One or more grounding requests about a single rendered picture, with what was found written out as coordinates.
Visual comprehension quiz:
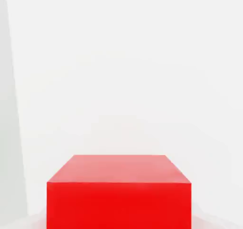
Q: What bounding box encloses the small red cube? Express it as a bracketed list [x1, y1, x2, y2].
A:
[46, 154, 192, 229]

